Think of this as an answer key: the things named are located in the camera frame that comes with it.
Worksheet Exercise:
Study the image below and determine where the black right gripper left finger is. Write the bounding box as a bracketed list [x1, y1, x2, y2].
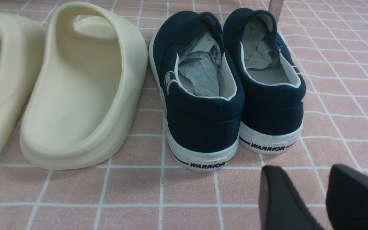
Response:
[259, 165, 323, 230]

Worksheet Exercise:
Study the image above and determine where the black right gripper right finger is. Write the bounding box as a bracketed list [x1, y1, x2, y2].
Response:
[326, 164, 368, 230]

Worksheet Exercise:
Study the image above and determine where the pink checkered tablecloth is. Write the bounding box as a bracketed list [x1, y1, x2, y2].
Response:
[0, 0, 368, 230]

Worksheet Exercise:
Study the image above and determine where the cream right slide sandal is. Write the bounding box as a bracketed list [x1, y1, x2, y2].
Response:
[19, 2, 148, 170]

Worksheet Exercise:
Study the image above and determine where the navy slip-on shoe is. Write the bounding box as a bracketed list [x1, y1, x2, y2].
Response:
[149, 11, 245, 172]
[223, 8, 306, 155]

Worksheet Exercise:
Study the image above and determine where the cream left slide sandal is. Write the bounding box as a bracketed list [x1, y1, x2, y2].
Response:
[0, 12, 45, 154]

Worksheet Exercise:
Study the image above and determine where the cream slide sandal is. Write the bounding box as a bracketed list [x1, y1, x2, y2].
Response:
[19, 2, 148, 170]
[0, 12, 45, 154]

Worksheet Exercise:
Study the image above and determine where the metal shoe rack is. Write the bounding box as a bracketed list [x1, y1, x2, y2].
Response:
[268, 0, 284, 24]

